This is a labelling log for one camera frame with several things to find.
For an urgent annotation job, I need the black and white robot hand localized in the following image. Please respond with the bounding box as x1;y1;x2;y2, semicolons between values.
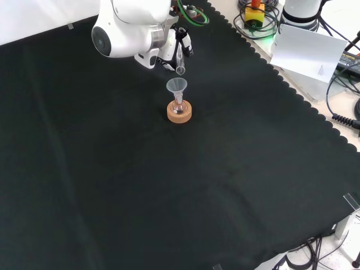
134;24;195;73

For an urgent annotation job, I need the clear graduated cylinder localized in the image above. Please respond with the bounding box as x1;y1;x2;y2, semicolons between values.
174;42;186;76

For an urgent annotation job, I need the clear round-bottom flask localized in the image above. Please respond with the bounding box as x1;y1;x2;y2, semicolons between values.
172;94;188;115

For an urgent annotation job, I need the clear plastic funnel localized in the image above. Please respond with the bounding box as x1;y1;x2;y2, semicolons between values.
165;78;188;105

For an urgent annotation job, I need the yellow stop button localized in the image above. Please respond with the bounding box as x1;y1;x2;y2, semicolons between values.
244;0;267;29

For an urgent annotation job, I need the black bench cloth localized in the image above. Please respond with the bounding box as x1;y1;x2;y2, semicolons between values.
0;0;360;270

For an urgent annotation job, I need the pale board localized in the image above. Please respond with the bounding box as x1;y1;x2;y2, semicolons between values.
269;24;349;84

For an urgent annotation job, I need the black power adapter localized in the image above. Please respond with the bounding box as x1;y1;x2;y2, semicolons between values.
336;51;360;73

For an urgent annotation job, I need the green cable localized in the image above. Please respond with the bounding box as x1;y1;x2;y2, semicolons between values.
176;0;210;28

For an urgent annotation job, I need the round cork ring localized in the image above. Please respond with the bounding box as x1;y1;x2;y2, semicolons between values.
166;100;194;124

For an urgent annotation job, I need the thick black cable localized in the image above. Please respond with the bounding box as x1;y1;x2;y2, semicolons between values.
283;251;313;270

